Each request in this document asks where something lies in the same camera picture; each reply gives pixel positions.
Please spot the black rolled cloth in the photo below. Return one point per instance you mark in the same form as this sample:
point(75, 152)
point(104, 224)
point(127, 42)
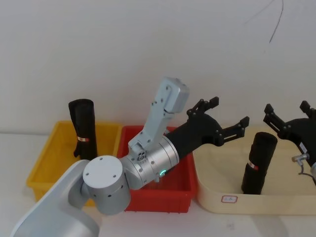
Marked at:
point(85, 123)
point(259, 160)

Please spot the yellow plastic bin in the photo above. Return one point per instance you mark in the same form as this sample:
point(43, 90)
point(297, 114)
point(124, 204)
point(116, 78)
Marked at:
point(56, 153)

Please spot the cream oval tray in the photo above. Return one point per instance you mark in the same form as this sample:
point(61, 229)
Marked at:
point(222, 172)

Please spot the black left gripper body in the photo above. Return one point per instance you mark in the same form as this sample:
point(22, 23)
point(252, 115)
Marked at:
point(197, 133)

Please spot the red plastic bin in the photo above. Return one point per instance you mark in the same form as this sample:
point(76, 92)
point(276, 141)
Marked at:
point(158, 200)

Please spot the small white label sticker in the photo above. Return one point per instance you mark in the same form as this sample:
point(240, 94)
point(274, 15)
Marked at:
point(229, 199)

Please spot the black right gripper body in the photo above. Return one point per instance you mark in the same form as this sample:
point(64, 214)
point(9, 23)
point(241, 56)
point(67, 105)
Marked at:
point(300, 130)

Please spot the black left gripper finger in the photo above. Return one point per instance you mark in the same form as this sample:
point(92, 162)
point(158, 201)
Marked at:
point(234, 130)
point(205, 105)

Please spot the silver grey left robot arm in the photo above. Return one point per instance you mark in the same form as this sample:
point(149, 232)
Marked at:
point(103, 182)

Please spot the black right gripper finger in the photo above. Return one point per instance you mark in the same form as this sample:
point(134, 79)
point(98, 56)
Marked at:
point(274, 118)
point(307, 108)

